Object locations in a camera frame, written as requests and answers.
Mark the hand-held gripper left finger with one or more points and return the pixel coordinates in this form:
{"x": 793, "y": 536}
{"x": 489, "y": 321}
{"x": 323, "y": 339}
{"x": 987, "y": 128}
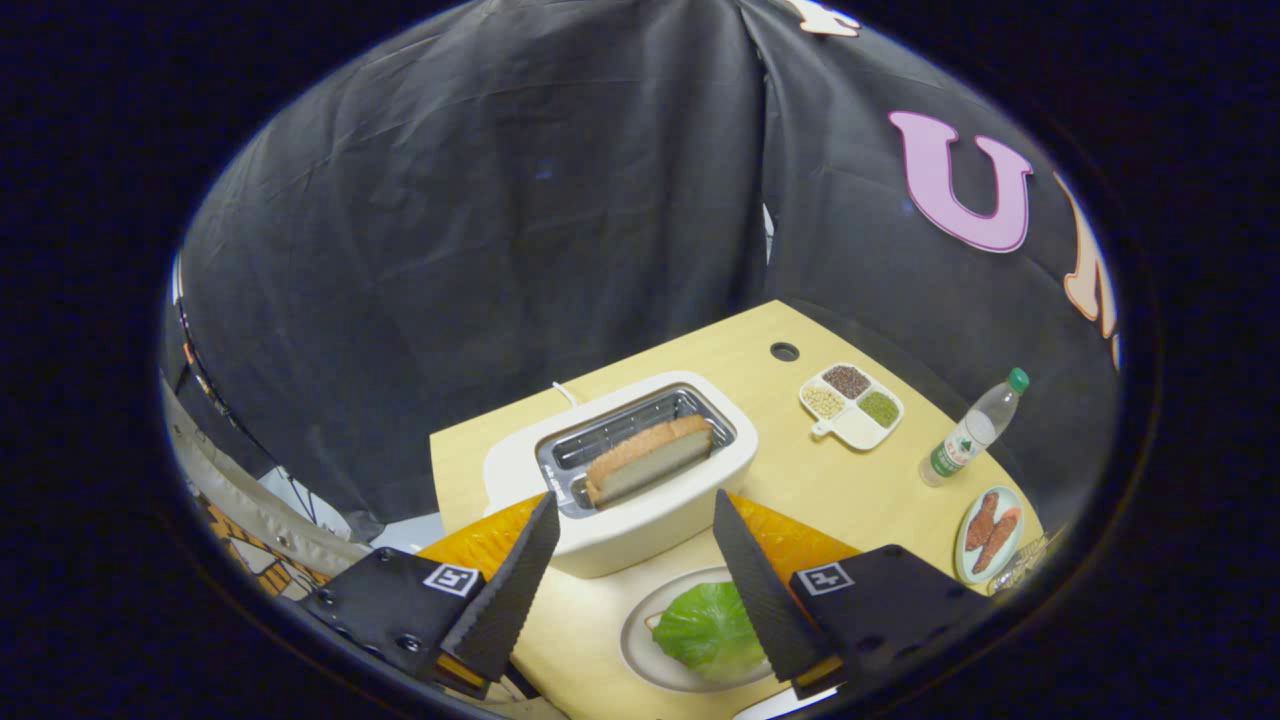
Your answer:
{"x": 515, "y": 590}

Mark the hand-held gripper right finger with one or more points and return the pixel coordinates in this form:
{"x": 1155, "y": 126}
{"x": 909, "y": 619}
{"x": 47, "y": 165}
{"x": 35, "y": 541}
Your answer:
{"x": 765, "y": 590}

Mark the green lettuce leaf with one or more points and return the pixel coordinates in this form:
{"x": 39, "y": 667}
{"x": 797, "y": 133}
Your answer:
{"x": 705, "y": 625}

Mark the plain bread slice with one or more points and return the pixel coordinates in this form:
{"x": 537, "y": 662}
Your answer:
{"x": 650, "y": 462}

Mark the white square plate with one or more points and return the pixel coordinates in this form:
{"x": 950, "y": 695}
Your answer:
{"x": 780, "y": 706}

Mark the white toaster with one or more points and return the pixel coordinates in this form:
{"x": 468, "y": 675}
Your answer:
{"x": 650, "y": 530}

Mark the beige round plate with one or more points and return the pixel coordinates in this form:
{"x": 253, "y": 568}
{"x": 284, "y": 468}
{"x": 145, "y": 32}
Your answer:
{"x": 638, "y": 645}

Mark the white divided dish with beans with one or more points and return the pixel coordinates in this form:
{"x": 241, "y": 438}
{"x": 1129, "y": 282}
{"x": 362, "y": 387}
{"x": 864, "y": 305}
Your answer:
{"x": 856, "y": 428}

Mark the brown meat piece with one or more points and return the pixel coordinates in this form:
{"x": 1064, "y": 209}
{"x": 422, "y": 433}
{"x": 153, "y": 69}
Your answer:
{"x": 980, "y": 520}
{"x": 1000, "y": 540}

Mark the clear water bottle green cap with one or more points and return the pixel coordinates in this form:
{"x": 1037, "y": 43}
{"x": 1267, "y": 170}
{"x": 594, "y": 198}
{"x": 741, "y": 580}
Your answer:
{"x": 965, "y": 440}

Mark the light blue oval plate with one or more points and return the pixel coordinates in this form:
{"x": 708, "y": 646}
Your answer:
{"x": 1015, "y": 546}

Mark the clear glass cup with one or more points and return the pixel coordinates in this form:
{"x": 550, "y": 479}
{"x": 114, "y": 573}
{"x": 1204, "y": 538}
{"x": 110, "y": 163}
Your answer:
{"x": 1025, "y": 568}

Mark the black backdrop cloth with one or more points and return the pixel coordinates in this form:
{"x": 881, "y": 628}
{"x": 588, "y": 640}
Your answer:
{"x": 450, "y": 200}

